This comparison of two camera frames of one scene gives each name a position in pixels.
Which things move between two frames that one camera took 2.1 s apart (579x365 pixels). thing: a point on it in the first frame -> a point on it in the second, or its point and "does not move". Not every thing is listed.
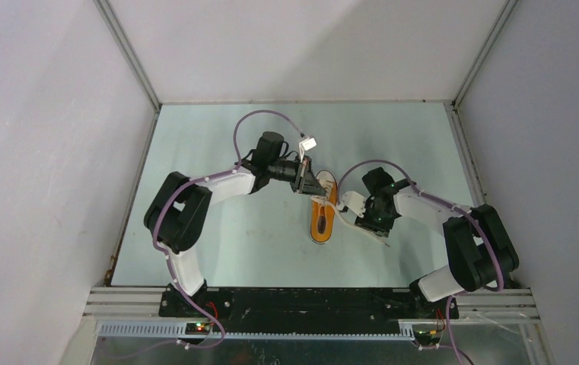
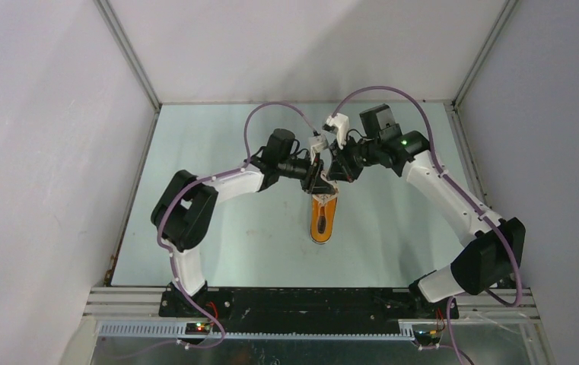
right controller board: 427,337 does not move
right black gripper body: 375,220 -> 354,157
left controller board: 198,328 does not move
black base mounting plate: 294,311 does not move
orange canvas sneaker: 323,208 does not move
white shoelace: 326,188 -> 325,198
